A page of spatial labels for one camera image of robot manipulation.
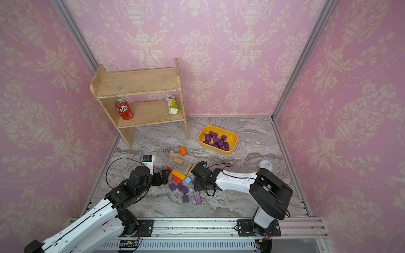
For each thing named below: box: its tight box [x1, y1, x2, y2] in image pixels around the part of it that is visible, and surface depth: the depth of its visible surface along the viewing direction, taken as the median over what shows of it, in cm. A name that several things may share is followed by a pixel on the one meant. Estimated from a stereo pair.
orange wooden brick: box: [179, 146, 188, 157], surface depth 102 cm
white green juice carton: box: [166, 94, 179, 115], surface depth 94 cm
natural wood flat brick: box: [172, 156, 185, 167], surface depth 98 cm
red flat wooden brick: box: [170, 174, 183, 185], surface depth 91 cm
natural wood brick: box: [169, 151, 181, 159], surface depth 102 cm
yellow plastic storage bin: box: [198, 124, 238, 155], surface depth 108 cm
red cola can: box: [114, 98, 134, 121], surface depth 86 cm
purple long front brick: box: [193, 190, 202, 206], surface depth 85 cm
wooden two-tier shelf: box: [89, 57, 190, 149], surface depth 85 cm
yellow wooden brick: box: [170, 169, 187, 181], surface depth 92 cm
